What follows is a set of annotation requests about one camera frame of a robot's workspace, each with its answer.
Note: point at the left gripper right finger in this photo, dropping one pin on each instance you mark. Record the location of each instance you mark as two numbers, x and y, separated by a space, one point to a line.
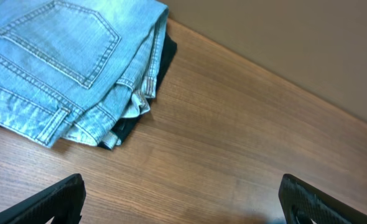
303 203

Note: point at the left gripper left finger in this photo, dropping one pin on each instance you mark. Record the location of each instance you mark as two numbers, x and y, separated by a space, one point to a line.
60 203

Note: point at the folded black garment under jeans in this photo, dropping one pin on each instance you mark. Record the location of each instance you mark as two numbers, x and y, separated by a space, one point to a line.
122 129

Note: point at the folded light blue jeans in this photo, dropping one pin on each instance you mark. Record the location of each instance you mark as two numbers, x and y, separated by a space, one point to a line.
73 68

